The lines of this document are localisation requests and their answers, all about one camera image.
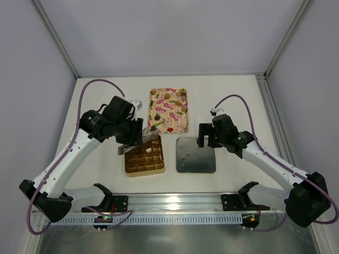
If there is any silver tin lid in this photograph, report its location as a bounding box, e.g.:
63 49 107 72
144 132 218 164
176 138 216 174

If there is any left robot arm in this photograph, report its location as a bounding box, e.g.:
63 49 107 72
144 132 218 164
19 96 143 222

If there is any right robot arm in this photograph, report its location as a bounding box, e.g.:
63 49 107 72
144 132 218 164
197 114 333 228

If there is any gold chocolate box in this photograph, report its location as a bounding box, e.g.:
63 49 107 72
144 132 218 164
124 136 165 178

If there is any floral rectangular tray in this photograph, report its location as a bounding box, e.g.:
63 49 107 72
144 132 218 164
148 88 189 133

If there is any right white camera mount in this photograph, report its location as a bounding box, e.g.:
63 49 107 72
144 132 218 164
210 108 225 116

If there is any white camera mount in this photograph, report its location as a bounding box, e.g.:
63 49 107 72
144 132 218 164
128 100 142 121
210 108 225 116

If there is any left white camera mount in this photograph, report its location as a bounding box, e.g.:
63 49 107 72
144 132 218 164
128 100 142 121

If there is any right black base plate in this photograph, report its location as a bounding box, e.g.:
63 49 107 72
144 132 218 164
221 194 243 212

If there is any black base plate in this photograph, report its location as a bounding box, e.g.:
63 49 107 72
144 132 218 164
111 195 129 214
221 194 243 212

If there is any slotted cable duct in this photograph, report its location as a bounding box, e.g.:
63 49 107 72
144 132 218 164
52 213 243 226

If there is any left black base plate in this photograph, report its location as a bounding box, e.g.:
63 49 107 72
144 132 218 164
111 195 129 214

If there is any aluminium rail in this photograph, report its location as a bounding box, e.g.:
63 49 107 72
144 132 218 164
33 192 281 215

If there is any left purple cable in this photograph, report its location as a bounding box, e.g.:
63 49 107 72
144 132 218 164
28 78 133 235

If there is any left aluminium frame post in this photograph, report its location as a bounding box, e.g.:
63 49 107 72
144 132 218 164
31 0 81 79

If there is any aluminium frame post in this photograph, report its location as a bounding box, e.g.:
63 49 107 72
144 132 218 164
256 0 314 80
31 0 81 79

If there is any right aluminium frame post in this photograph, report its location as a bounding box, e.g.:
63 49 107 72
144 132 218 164
256 0 314 80

